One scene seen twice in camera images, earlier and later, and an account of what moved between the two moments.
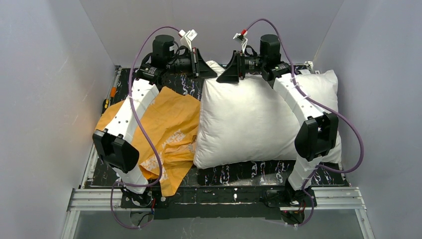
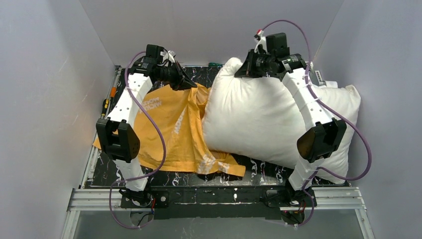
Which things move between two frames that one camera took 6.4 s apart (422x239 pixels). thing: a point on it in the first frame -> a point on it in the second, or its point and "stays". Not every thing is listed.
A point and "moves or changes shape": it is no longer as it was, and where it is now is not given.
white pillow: x=252 y=120 moves or changes shape
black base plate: x=218 y=202 stays
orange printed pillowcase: x=165 y=139 moves or changes shape
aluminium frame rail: x=326 y=198 stays
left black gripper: x=194 y=62 -> x=178 y=76
